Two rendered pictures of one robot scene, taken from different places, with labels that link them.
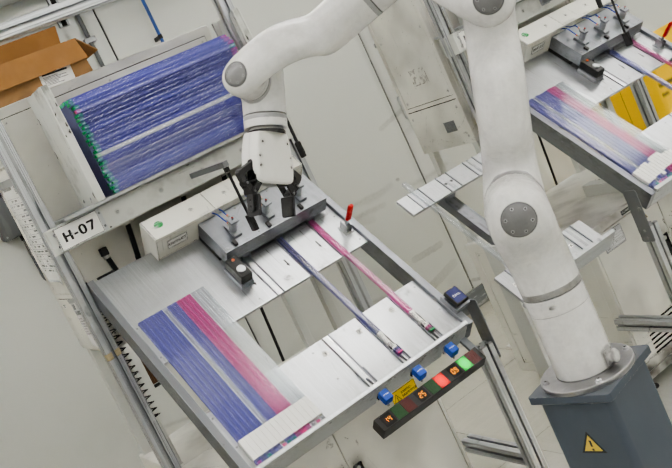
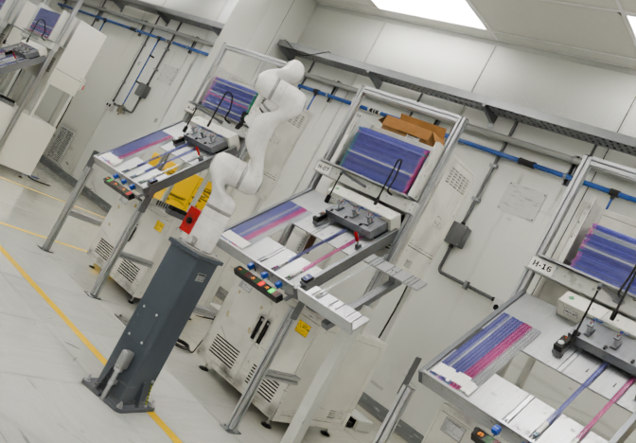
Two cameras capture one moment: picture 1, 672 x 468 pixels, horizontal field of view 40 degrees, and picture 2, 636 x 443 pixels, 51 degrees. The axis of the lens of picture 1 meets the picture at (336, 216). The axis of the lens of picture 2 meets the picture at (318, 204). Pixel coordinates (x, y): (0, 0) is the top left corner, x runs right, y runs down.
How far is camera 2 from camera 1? 3.32 m
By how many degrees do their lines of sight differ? 71
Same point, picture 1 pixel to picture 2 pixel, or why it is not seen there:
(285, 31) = not seen: hidden behind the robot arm
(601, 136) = (478, 348)
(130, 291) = (309, 198)
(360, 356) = (273, 257)
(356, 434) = (279, 312)
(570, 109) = (504, 333)
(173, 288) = (311, 206)
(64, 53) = (422, 132)
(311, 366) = (268, 245)
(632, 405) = (174, 257)
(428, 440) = (290, 354)
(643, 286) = not seen: outside the picture
